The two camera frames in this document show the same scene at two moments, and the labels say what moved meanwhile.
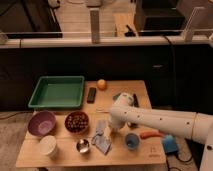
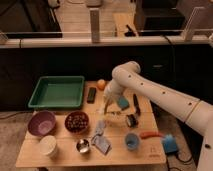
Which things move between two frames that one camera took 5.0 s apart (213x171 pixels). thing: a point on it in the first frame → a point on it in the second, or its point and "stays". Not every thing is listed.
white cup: [47, 145] stays
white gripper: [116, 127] → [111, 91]
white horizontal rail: [109, 43] stays
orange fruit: [101, 84] stays
